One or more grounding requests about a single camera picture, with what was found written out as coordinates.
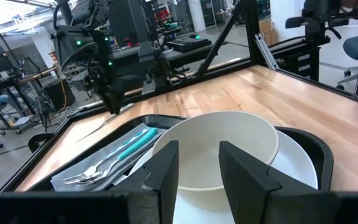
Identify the black plastic serving tray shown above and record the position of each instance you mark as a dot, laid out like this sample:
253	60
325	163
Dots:
322	149

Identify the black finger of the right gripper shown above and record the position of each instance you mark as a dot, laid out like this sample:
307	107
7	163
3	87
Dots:
110	102
120	102

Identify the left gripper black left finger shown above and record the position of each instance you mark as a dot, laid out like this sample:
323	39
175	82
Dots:
163	174

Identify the silver aluminium extrusion bar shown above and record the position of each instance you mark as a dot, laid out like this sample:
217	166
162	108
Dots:
266	51

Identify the silver metal knife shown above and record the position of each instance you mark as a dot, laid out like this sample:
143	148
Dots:
126	109

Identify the grey cloth napkin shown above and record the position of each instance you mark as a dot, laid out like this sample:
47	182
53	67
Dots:
82	161

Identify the white plate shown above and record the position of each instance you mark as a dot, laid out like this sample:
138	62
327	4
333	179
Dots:
294	161

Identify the black rounded bracket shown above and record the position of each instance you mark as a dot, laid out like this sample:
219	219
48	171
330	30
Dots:
40	141

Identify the black electronic device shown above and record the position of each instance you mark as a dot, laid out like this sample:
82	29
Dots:
188	44

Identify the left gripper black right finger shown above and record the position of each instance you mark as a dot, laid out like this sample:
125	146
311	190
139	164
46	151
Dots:
244	177

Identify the black drawer cabinet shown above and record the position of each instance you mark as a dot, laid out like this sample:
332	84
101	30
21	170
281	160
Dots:
303	62

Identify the white bowl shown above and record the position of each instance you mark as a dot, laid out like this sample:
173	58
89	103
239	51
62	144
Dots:
204	133

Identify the black computer tower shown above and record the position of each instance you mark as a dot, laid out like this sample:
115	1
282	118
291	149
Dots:
59	95

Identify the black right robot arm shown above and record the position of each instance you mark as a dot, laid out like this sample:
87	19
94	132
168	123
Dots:
99	46

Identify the white round pillar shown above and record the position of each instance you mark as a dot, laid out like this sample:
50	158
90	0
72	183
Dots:
196	15

